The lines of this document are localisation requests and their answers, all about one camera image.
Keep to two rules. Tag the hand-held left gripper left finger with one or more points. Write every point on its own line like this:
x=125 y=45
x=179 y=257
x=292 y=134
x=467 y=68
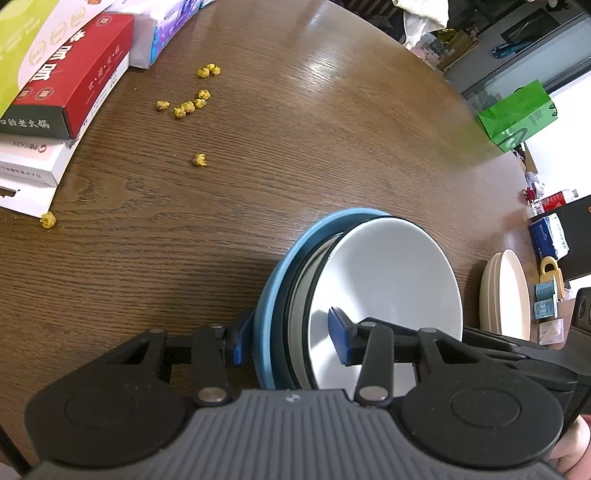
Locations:
x=239 y=341

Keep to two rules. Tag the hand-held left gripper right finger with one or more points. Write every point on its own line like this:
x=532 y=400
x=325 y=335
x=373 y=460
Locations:
x=339 y=337

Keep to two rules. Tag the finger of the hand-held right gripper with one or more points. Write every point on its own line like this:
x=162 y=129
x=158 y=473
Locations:
x=489 y=344

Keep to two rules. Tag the blue bowl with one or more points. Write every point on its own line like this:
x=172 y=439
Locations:
x=265 y=323

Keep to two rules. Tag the white bowl with black rim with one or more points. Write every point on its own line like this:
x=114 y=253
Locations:
x=300 y=323
x=392 y=277

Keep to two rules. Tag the person's right hand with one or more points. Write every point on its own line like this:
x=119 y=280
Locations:
x=577 y=443

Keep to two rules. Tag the clear plastic box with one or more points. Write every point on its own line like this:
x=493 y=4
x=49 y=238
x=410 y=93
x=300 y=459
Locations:
x=554 y=330

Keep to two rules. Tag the blue yogurt cup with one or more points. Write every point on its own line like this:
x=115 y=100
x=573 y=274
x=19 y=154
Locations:
x=545 y=308
x=545 y=290

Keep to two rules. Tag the yellow mug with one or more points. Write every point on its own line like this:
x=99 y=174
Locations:
x=551 y=272

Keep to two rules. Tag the blue tissue pack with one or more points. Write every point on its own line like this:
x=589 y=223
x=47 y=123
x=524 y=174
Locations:
x=549 y=235

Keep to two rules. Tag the red label bottle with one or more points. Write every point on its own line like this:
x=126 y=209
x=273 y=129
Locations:
x=556 y=201

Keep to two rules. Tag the green paper shopping bag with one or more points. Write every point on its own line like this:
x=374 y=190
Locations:
x=517 y=115

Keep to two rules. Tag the scattered yellow popcorn pieces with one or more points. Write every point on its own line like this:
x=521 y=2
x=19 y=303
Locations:
x=187 y=107

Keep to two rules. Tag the white flat box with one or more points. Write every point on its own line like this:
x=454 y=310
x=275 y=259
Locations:
x=27 y=170

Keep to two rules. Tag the red carton box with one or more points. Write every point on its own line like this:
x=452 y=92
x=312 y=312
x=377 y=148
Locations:
x=69 y=74

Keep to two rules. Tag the purple tissue pack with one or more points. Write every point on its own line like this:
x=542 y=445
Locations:
x=161 y=27

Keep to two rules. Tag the chair with white cloth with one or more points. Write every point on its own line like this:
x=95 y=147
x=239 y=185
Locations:
x=422 y=18

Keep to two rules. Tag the yellow-green snack box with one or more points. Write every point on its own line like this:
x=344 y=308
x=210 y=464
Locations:
x=23 y=37

